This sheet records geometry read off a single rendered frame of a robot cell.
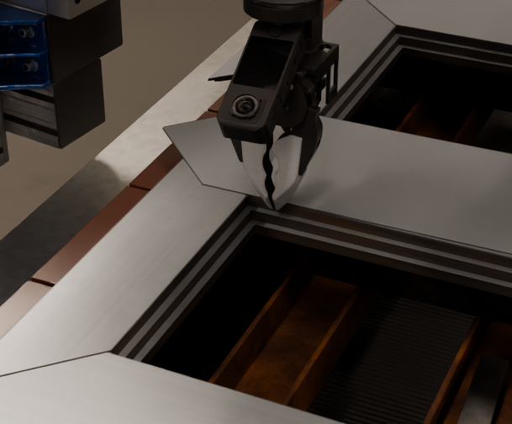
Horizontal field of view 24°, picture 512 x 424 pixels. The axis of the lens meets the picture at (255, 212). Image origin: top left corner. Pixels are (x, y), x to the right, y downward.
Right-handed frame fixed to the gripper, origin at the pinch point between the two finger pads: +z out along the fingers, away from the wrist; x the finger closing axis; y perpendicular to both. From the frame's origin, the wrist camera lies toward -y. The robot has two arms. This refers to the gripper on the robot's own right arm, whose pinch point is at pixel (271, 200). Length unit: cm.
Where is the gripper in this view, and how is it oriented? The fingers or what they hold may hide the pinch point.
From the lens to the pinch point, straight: 116.1
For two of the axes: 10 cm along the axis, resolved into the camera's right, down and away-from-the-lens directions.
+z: 0.0, 8.5, 5.3
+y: 4.1, -4.8, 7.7
